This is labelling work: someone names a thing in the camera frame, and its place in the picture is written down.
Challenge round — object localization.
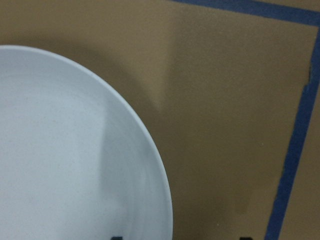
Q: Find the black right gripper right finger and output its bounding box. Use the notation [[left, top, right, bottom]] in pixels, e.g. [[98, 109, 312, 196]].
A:
[[239, 236, 250, 240]]

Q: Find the light blue plate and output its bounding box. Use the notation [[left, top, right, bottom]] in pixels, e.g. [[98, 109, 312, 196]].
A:
[[0, 45, 173, 240]]

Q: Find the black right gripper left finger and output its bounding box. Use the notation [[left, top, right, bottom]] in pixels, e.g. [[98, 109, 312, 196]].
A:
[[111, 236, 123, 240]]

